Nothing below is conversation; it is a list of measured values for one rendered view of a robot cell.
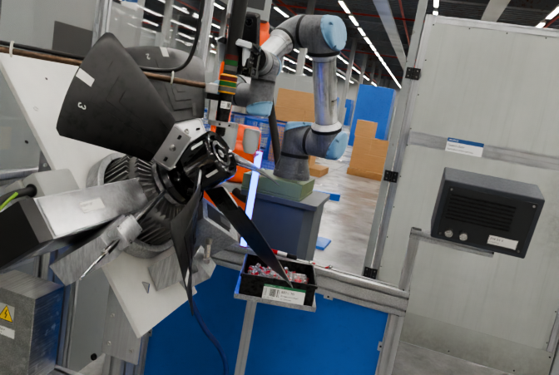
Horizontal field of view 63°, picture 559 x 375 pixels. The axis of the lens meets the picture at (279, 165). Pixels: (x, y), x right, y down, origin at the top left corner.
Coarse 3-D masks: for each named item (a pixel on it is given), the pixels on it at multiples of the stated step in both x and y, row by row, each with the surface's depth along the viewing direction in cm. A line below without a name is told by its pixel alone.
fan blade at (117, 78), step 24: (96, 48) 84; (120, 48) 88; (96, 72) 83; (120, 72) 87; (72, 96) 80; (96, 96) 83; (120, 96) 87; (144, 96) 91; (72, 120) 80; (96, 120) 84; (120, 120) 88; (144, 120) 92; (168, 120) 96; (96, 144) 85; (120, 144) 89; (144, 144) 93
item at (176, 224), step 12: (192, 204) 84; (180, 216) 77; (192, 216) 84; (180, 228) 76; (192, 228) 83; (180, 240) 76; (192, 240) 84; (180, 252) 75; (192, 252) 84; (180, 264) 75; (192, 312) 84
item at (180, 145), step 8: (176, 128) 99; (168, 136) 98; (176, 136) 99; (184, 136) 101; (168, 144) 98; (176, 144) 100; (184, 144) 101; (160, 152) 98; (168, 152) 99; (176, 152) 101; (160, 160) 98; (168, 160) 100; (176, 160) 101; (168, 168) 100
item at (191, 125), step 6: (192, 120) 111; (198, 120) 112; (180, 126) 110; (186, 126) 110; (192, 126) 111; (198, 126) 111; (192, 132) 110; (198, 132) 110; (204, 132) 111; (192, 138) 109
